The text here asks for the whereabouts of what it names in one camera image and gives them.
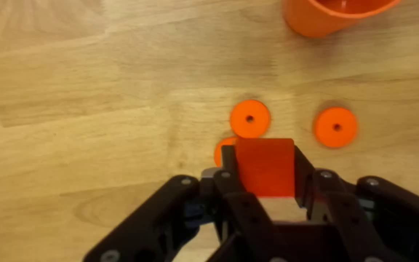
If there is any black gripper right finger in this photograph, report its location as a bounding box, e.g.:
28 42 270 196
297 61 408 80
294 147 419 262

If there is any orange plastic cup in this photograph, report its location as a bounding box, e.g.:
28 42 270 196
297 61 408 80
283 0 402 37

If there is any orange cube block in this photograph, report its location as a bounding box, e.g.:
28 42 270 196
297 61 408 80
236 138 296 197

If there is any orange disc far middle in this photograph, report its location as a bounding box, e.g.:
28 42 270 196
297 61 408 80
213 136 238 167

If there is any orange disc far left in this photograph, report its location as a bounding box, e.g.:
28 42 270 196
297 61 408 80
313 106 358 148

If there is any orange disc far right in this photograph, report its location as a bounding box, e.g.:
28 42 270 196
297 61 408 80
230 98 271 138

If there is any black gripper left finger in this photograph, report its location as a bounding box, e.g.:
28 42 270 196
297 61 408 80
84 145 277 262

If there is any orange disc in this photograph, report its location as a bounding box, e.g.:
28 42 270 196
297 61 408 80
313 106 358 148
213 136 238 167
230 98 271 138

